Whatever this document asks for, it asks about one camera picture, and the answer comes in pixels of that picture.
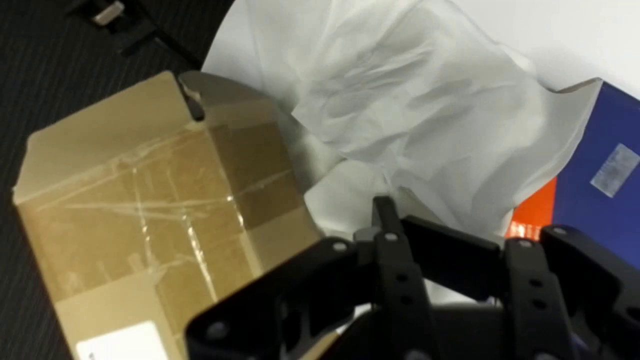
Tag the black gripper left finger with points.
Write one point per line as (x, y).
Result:
(392, 301)

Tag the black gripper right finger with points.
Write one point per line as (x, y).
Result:
(547, 301)

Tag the white plastic bag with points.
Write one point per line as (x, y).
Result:
(413, 101)

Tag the blue orange textbook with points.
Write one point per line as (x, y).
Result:
(600, 200)

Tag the taped brown cardboard box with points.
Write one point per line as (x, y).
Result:
(146, 212)

